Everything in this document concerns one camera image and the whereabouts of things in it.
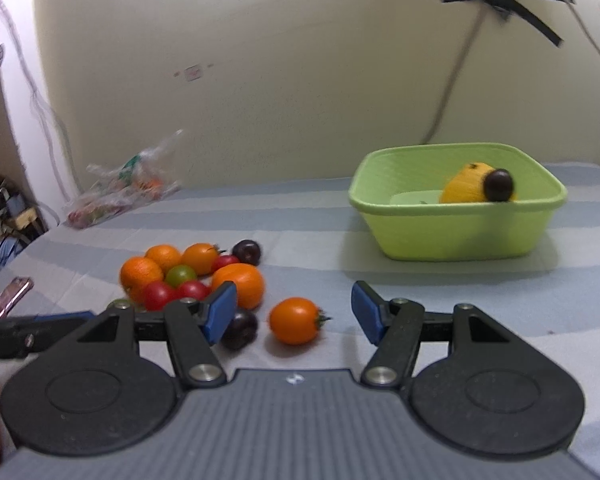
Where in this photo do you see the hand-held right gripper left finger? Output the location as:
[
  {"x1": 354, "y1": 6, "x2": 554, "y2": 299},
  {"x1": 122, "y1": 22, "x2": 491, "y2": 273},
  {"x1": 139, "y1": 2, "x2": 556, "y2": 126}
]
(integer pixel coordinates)
[{"x1": 75, "y1": 281, "x2": 239, "y2": 389}]

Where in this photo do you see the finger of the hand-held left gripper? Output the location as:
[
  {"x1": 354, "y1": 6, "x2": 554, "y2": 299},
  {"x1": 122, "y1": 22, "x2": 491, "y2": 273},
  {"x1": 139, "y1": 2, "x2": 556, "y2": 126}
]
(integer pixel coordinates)
[{"x1": 15, "y1": 311, "x2": 99, "y2": 359}]

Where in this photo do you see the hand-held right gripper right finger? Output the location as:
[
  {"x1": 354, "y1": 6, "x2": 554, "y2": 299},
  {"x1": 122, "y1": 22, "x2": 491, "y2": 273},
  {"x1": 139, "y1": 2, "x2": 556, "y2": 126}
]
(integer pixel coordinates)
[{"x1": 351, "y1": 281, "x2": 524, "y2": 389}]

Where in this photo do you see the dark purple plum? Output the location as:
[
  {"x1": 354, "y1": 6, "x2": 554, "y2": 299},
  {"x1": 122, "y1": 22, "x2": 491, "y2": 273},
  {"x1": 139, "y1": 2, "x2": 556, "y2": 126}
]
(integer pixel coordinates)
[
  {"x1": 231, "y1": 240, "x2": 263, "y2": 267},
  {"x1": 221, "y1": 309, "x2": 259, "y2": 352},
  {"x1": 482, "y1": 168, "x2": 515, "y2": 203}
]

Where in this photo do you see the large orange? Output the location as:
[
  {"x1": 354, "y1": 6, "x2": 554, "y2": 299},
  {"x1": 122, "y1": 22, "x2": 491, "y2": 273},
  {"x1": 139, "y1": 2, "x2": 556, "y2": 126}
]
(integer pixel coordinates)
[{"x1": 211, "y1": 263, "x2": 266, "y2": 311}]

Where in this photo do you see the orange tomato with stem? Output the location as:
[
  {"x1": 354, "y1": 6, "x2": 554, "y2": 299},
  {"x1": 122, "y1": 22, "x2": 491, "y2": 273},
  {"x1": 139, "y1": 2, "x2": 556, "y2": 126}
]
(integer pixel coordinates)
[{"x1": 268, "y1": 297, "x2": 332, "y2": 346}]

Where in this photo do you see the light green plastic basket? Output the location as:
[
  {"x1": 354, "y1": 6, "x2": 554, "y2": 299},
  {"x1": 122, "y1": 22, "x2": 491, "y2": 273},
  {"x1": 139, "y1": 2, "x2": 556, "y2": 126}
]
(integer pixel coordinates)
[{"x1": 349, "y1": 143, "x2": 569, "y2": 263}]

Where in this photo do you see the pink phone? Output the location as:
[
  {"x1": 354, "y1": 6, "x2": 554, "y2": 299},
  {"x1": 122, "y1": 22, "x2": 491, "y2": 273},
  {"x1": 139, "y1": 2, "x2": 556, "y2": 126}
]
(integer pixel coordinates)
[{"x1": 0, "y1": 277, "x2": 35, "y2": 319}]

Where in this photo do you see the clear plastic bag with produce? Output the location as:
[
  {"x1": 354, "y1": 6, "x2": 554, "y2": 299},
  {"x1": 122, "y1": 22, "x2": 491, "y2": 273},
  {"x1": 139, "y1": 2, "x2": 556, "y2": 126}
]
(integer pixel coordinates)
[{"x1": 62, "y1": 129, "x2": 185, "y2": 229}]

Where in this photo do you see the large yellow citrus fruit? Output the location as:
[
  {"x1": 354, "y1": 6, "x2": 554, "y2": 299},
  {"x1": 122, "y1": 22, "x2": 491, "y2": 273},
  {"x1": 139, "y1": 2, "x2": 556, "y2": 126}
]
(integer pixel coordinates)
[{"x1": 439, "y1": 161, "x2": 519, "y2": 205}]

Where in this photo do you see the thin wall cable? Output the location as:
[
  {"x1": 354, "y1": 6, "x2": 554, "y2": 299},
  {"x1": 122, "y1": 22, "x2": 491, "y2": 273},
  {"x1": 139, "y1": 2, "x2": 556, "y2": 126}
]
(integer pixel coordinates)
[{"x1": 0, "y1": 0, "x2": 77, "y2": 203}]

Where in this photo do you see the grey wall cable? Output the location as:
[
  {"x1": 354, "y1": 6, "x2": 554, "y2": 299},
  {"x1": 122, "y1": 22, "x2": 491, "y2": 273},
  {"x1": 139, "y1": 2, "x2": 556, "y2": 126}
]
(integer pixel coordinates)
[{"x1": 419, "y1": 7, "x2": 487, "y2": 147}]

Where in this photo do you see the white cable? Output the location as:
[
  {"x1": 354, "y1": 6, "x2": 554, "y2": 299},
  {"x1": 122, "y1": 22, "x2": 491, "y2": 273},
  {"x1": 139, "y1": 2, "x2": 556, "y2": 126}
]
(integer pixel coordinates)
[{"x1": 529, "y1": 0, "x2": 600, "y2": 88}]

